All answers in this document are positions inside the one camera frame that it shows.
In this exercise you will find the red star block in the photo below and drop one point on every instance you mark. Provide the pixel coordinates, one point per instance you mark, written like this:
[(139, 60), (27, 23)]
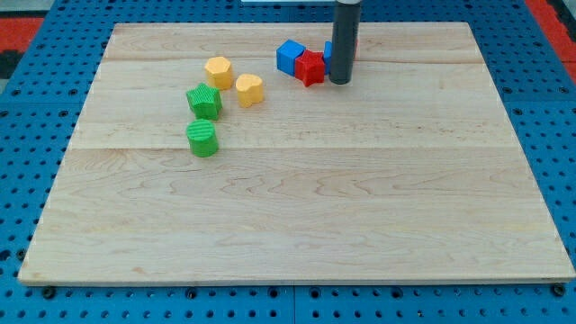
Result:
[(310, 68)]

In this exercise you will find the blue cube block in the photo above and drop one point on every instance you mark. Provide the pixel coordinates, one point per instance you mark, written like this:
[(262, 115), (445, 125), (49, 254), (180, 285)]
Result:
[(286, 56)]

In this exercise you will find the yellow heart block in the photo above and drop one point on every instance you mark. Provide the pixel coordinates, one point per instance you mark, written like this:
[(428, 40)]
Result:
[(250, 90)]

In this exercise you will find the green star block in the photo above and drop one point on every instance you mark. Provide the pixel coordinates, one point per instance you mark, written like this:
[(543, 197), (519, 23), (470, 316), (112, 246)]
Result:
[(205, 102)]

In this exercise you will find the green cylinder block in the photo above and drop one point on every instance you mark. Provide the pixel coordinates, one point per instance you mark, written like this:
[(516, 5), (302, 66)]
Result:
[(202, 138)]

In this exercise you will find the yellow hexagon block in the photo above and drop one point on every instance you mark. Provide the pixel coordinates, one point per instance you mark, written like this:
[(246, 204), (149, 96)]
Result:
[(219, 72)]

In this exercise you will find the blue block behind tool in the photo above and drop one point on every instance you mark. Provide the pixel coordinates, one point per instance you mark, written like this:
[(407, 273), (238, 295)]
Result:
[(327, 56)]

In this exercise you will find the light wooden board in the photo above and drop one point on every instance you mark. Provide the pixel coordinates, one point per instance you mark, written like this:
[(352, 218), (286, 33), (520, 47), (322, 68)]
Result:
[(409, 174)]

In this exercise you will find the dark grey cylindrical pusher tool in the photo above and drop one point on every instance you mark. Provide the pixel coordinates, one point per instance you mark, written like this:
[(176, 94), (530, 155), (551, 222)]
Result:
[(344, 39)]

